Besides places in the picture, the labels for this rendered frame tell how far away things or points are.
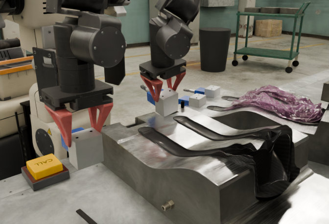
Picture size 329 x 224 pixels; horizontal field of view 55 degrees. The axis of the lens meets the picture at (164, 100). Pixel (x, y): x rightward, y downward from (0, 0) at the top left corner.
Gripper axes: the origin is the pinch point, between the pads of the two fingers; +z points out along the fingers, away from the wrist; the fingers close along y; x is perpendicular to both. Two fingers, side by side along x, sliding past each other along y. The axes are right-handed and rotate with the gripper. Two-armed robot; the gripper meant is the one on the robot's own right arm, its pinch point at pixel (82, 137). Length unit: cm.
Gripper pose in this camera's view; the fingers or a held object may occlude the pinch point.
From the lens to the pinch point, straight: 57.5
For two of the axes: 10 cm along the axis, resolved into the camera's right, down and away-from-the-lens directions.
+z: -0.1, 9.4, 3.4
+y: 7.7, -2.1, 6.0
